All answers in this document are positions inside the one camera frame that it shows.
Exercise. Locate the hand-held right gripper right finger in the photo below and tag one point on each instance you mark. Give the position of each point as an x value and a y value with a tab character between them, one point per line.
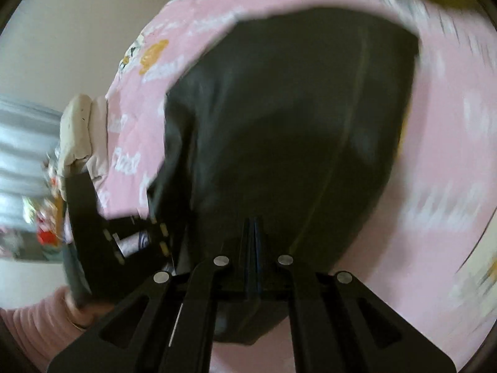
259	248

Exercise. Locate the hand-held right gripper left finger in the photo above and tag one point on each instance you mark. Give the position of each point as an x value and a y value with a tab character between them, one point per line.
248	248

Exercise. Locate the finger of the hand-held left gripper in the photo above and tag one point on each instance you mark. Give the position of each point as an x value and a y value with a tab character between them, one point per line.
128	225
151	254

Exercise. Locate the dark olive jacket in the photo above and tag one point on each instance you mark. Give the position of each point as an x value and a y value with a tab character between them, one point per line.
291	124

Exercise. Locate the person's left hand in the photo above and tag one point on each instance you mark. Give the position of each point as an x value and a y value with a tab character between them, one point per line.
87	314

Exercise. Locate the colourful printed cloth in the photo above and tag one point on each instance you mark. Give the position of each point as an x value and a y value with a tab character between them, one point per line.
48	237

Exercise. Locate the cream pillow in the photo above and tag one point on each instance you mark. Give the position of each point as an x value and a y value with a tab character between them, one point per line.
83	132

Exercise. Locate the grey striped cloth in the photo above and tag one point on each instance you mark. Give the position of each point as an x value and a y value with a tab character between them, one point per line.
23	143

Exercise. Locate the pink printed blanket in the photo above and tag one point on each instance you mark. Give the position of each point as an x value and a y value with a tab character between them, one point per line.
427	241

